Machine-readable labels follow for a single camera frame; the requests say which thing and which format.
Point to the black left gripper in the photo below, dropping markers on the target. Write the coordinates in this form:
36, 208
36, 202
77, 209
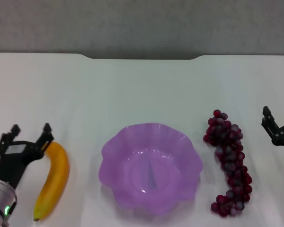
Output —
11, 163

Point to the dark red grape bunch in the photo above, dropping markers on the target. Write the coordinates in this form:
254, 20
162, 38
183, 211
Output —
232, 156

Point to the purple wavy plastic bowl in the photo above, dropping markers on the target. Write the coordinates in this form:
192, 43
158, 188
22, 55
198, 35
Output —
149, 165

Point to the yellow banana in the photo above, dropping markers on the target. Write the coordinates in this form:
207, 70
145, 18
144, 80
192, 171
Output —
54, 175

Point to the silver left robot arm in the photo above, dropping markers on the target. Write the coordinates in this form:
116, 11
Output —
0, 198

